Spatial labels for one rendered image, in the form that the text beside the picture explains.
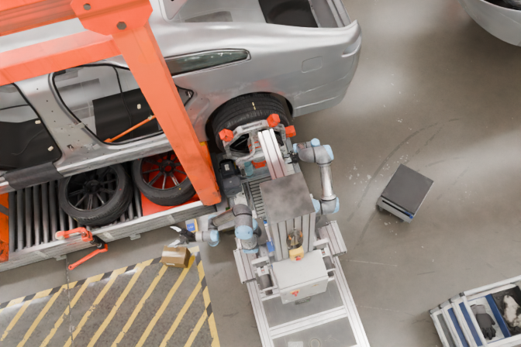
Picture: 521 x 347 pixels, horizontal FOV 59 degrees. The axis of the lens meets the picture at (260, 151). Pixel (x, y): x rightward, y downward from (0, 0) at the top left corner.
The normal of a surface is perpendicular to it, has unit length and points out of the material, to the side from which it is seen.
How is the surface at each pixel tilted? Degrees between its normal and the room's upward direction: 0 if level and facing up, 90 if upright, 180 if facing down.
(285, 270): 0
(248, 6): 21
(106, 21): 90
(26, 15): 0
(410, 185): 0
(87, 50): 90
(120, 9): 90
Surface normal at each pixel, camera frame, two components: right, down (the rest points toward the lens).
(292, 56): 0.24, 0.74
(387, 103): -0.08, -0.45
